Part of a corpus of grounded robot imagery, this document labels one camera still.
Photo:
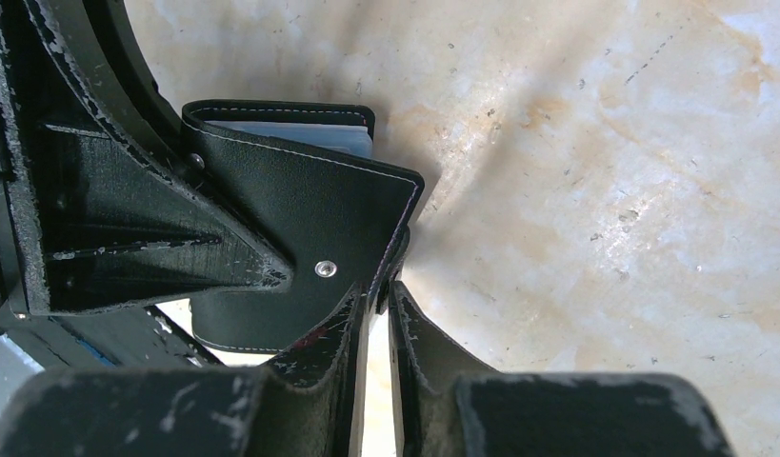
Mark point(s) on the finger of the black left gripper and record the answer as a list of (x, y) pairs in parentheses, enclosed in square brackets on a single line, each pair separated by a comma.
[(83, 228), (93, 45)]

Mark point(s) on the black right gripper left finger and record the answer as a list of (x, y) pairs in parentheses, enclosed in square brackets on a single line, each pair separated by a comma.
[(304, 401)]

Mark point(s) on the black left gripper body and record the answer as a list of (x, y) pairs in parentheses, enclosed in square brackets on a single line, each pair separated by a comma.
[(126, 338)]

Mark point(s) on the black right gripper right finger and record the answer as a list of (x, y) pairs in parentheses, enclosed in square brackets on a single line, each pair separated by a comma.
[(447, 402)]

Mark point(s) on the black leather card holder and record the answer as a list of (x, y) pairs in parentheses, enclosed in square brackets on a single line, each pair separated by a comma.
[(305, 173)]

